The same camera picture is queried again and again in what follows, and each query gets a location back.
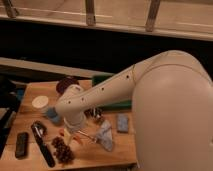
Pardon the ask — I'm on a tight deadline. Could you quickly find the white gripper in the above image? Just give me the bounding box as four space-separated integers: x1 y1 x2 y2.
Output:
64 117 86 145

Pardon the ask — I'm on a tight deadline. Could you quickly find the silver metal fork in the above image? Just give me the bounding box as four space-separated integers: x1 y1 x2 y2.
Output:
77 131 97 143

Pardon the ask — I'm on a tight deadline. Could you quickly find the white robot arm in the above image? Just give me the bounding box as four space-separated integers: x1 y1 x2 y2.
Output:
55 50 213 171

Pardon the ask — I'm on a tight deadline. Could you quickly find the blue plastic cup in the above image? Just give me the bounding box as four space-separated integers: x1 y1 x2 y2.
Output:
45 107 61 125

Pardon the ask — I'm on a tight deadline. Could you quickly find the red chili pepper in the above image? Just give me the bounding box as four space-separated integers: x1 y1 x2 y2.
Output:
59 129 82 144

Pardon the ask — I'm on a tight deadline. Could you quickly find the dark grape bunch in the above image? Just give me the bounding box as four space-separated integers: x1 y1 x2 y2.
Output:
52 137 74 164

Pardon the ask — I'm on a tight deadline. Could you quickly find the wooden cutting board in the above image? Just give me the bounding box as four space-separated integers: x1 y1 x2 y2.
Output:
0 82 136 171

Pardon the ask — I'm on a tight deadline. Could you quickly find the small dark metal object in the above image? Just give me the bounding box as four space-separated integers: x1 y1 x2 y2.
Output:
85 108 104 125

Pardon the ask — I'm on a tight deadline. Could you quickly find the blue grey cloth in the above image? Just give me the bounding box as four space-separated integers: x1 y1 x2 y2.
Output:
95 120 114 152

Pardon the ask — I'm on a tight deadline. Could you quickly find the black remote control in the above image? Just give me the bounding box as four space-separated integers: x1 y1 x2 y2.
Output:
15 132 29 159

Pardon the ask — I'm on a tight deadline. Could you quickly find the purple bowl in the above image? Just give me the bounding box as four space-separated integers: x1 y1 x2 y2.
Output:
56 76 79 95

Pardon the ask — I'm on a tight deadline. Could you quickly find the blue sponge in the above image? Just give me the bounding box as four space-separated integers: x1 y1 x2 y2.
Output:
117 114 129 133

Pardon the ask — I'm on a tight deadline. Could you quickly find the green plastic tray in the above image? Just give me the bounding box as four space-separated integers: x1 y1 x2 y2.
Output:
92 75 132 111

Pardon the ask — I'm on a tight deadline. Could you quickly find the black handled peeler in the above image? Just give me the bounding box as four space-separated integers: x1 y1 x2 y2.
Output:
31 121 55 167

